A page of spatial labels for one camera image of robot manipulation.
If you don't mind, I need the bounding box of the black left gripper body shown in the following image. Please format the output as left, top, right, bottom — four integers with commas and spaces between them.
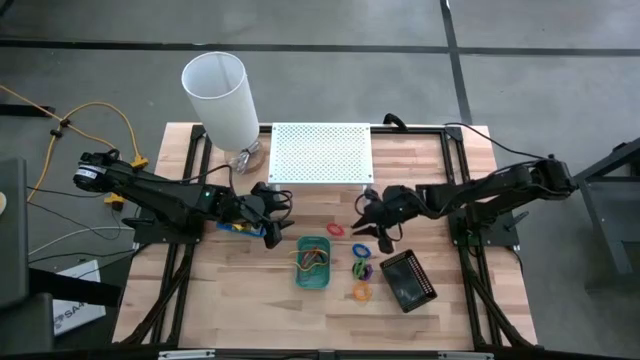
219, 182, 284, 250

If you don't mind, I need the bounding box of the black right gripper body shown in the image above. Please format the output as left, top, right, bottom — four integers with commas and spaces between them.
363, 186, 420, 255

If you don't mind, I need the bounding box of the yellow rubber band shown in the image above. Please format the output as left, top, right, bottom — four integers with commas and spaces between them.
289, 246, 332, 274

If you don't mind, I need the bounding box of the yellow coil wristband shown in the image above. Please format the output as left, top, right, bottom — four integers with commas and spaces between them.
352, 280, 374, 303

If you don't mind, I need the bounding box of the blue plastic basket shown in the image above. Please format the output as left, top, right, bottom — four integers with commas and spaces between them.
215, 221, 267, 239

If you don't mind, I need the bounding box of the black plastic basket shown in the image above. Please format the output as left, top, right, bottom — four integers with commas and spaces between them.
378, 248, 439, 314

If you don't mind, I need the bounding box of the green plastic bin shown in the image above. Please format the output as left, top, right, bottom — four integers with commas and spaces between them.
294, 235, 333, 291

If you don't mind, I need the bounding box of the white perforated metal shelf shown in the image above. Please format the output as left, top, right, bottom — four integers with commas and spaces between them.
267, 122, 375, 200

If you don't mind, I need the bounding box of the white cylindrical table lamp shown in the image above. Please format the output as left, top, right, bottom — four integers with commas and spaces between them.
180, 51, 268, 176

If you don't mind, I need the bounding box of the black flat bar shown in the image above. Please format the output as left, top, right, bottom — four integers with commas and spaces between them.
28, 267, 124, 307

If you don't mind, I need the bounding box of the white cardboard box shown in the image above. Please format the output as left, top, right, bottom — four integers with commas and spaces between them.
52, 259, 107, 337

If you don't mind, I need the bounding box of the black metal stand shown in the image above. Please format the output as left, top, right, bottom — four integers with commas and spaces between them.
549, 137, 640, 292

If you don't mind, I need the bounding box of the grey cabinet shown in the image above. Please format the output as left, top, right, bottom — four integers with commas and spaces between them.
0, 157, 55, 354

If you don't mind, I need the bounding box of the black aluminium table frame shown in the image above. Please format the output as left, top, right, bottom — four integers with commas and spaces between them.
119, 123, 539, 351

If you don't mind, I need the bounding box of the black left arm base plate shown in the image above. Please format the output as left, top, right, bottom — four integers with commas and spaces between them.
122, 215, 204, 246

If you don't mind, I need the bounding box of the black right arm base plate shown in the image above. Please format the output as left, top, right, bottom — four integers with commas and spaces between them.
448, 206, 530, 250

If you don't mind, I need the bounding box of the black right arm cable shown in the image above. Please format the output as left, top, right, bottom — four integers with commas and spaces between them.
443, 121, 547, 162

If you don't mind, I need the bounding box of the silver table bracket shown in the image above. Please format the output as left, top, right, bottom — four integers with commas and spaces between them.
158, 349, 216, 360
438, 351, 495, 360

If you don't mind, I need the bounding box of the white floor cable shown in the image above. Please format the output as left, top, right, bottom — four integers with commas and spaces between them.
28, 226, 136, 256

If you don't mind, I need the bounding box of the yellow extension cable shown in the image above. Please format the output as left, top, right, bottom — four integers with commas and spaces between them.
0, 83, 151, 207

